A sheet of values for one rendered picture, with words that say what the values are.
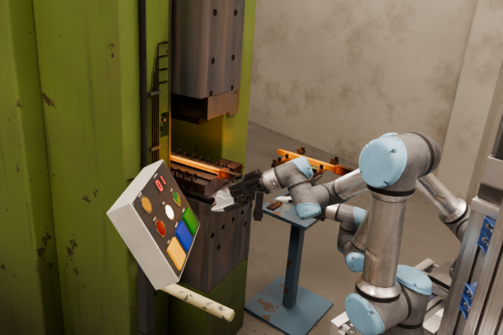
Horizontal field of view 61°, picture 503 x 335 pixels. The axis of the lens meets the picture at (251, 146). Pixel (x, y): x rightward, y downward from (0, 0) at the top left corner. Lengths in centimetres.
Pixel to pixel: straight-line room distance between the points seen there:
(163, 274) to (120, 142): 54
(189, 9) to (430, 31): 319
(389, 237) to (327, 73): 420
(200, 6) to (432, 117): 328
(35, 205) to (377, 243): 141
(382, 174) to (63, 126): 125
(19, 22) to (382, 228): 143
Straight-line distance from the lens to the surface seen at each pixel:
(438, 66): 448
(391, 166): 102
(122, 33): 152
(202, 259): 197
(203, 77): 167
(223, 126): 214
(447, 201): 177
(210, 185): 188
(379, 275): 118
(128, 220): 125
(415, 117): 462
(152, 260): 130
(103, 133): 166
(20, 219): 209
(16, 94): 185
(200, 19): 164
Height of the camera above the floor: 176
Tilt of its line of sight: 19 degrees down
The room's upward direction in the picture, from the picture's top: 4 degrees clockwise
